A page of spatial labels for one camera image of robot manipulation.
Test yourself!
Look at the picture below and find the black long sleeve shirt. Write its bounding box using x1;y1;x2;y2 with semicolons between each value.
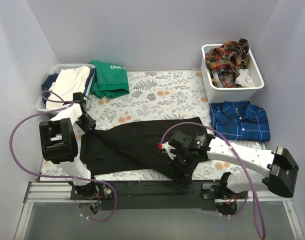
79;117;207;185

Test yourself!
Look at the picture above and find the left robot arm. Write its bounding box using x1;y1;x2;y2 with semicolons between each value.
39;92;99;200

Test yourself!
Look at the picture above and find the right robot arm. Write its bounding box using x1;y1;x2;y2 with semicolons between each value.
158;131;299;199

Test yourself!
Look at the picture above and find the white folded garment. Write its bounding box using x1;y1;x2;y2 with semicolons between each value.
49;65;91;101

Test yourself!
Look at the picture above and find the green t-shirt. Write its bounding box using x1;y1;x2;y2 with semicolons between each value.
89;60;130;99

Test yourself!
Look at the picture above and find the light grey laundry basket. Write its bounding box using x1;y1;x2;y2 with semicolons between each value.
36;63;96;112

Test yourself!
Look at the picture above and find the blue plaid folded shirt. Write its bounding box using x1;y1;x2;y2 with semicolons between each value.
209;101;271;142

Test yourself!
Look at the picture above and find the navy blue garment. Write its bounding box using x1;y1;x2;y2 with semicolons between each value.
41;73;59;104

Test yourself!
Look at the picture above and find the white plastic bin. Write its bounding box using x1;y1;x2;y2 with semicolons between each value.
201;39;265;103

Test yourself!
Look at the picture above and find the floral table cloth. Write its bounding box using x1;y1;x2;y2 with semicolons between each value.
39;70;271;181

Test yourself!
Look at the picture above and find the white garment in bin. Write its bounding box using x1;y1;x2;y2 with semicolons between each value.
234;69;255;88

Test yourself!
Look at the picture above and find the red plaid shirt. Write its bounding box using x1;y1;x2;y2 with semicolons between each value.
205;38;251;88

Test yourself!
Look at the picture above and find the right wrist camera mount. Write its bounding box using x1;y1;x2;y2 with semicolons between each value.
158;142;177;160

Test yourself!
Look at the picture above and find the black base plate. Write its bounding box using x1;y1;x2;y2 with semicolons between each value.
69;180;250;211

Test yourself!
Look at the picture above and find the aluminium frame rail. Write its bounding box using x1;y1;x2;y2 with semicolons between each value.
14;181;305;240

